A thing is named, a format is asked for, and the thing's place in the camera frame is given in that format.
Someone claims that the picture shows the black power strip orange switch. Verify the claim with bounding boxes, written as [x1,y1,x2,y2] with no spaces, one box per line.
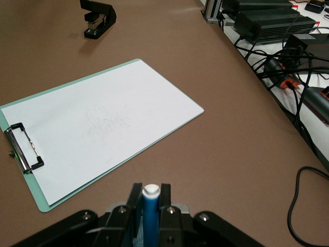
[302,86,329,123]

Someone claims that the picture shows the black looped cable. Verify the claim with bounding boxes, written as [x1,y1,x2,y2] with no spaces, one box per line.
[287,166,329,247]

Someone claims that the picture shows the white paper sheet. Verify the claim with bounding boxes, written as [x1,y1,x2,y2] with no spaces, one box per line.
[1,60,204,206]

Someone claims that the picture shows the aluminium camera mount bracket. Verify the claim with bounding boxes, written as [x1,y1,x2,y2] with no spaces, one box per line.
[200,0,225,25]

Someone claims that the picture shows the teal clipboard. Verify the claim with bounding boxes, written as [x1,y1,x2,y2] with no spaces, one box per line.
[0,58,205,213]

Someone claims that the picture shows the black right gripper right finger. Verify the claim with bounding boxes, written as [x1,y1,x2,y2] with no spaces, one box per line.
[158,183,191,247]

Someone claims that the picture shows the black power supply box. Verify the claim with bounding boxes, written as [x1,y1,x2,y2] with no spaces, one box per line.
[233,9,317,46]
[221,0,301,16]

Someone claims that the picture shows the black stapler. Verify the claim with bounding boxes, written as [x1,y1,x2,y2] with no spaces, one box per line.
[79,0,117,40]

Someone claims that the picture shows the black electronics box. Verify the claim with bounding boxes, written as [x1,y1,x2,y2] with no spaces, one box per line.
[283,33,329,63]

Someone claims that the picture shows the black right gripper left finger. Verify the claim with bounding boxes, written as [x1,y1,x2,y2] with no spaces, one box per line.
[92,182,143,247]

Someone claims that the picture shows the blue marker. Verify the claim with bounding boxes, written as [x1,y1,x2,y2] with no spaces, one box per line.
[141,183,161,247]

